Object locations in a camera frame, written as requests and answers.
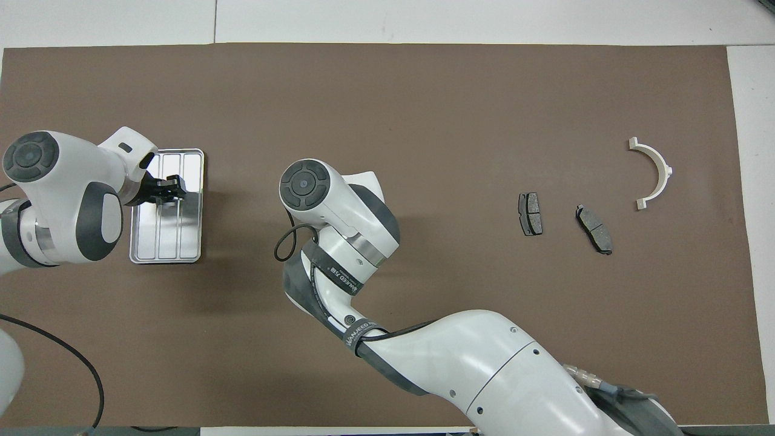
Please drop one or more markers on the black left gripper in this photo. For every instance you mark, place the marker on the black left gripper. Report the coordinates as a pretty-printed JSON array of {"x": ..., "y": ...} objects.
[{"x": 146, "y": 189}]

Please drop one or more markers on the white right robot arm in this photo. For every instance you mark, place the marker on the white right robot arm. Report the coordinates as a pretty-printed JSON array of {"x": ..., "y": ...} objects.
[{"x": 484, "y": 363}]

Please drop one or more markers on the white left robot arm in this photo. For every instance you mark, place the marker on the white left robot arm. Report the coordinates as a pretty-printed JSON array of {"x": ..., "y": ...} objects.
[{"x": 60, "y": 200}]

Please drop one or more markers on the silver metal tray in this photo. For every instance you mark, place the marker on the silver metal tray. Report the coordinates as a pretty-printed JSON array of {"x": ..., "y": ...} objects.
[{"x": 181, "y": 236}]

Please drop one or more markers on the brown table mat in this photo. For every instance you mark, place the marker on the brown table mat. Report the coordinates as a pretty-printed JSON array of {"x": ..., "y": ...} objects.
[{"x": 454, "y": 109}]

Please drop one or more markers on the rectangular dark brake pad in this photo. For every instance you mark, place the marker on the rectangular dark brake pad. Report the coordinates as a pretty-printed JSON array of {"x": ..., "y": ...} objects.
[{"x": 530, "y": 214}]

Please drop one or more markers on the elongated dark brake pad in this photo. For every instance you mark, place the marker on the elongated dark brake pad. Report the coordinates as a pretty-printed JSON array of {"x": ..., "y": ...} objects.
[{"x": 594, "y": 229}]

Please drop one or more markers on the white semicircular bracket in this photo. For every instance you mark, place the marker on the white semicircular bracket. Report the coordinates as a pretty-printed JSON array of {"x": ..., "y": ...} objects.
[{"x": 663, "y": 171}]

